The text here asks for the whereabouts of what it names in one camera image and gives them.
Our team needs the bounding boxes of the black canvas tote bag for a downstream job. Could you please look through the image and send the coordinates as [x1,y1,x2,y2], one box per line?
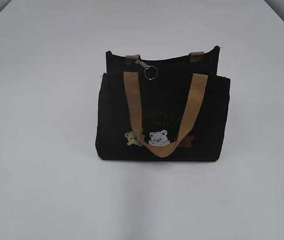
[95,46,230,162]

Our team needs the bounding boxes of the silver zipper pull ring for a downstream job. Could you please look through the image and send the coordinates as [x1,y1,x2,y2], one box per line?
[135,59,160,82]

